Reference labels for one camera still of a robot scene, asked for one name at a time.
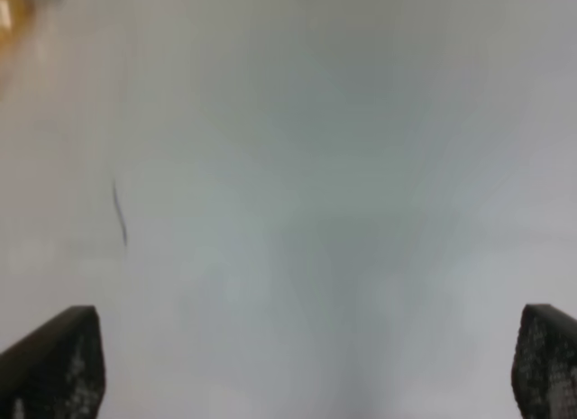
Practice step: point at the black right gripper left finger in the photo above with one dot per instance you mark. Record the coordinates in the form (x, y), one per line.
(57, 370)

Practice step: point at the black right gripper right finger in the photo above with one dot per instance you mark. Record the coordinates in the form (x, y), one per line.
(543, 372)

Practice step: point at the yellow fruit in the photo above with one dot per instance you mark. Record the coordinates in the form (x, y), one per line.
(16, 17)

